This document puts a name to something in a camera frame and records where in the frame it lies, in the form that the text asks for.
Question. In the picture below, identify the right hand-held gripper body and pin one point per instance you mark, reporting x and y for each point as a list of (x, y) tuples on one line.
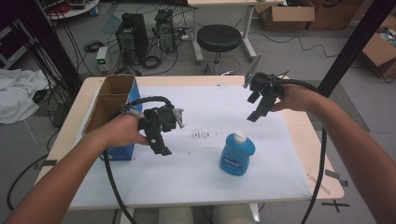
[(267, 84)]

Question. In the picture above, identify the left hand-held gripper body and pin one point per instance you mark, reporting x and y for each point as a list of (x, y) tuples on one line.
[(166, 118)]

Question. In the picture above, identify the blue bottle with white cap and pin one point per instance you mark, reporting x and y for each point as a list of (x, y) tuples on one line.
[(236, 155)]

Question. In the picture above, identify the blue cardboard box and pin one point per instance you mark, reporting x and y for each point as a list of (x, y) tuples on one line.
[(109, 99)]

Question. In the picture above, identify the person's right hand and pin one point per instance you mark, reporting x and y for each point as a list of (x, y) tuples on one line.
[(295, 98)]

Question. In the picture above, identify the person's left hand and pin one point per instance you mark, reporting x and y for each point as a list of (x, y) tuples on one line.
[(124, 130)]

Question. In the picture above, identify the light wooden table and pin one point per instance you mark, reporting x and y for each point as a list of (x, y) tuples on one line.
[(299, 127)]

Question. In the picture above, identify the white table mat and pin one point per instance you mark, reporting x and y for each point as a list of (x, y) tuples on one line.
[(193, 177)]

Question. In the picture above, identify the black round stool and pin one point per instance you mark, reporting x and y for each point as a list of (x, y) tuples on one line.
[(218, 37)]

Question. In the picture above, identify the open brown cardboard box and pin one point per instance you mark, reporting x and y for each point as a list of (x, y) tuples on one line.
[(292, 15)]

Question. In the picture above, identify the grey floor mat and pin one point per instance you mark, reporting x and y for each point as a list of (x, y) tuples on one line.
[(345, 109)]

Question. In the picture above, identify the white power supply unit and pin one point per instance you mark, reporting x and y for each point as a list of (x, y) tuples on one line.
[(101, 59)]

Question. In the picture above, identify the slim black computer tower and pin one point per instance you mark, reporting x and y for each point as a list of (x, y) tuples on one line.
[(165, 29)]

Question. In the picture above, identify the large black computer tower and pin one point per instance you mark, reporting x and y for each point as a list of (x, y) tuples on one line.
[(135, 34)]

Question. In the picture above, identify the thin wooden stick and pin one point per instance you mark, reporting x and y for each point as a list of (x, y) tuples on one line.
[(319, 184)]

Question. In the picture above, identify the white-legged desk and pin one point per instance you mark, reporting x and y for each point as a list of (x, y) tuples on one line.
[(218, 2)]

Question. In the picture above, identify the closed brown cardboard box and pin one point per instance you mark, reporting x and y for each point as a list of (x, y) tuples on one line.
[(336, 14)]

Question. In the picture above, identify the grey tape strip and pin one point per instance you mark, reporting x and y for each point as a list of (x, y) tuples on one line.
[(336, 177)]

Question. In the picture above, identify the black metal stand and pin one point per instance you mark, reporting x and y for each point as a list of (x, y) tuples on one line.
[(358, 40)]

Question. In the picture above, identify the cardboard box with contents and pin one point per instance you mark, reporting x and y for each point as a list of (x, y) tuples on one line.
[(378, 53)]

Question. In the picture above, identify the round white table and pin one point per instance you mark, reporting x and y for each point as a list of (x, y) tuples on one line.
[(77, 11)]

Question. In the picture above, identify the white cloth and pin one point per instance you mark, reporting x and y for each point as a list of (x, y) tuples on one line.
[(17, 93)]

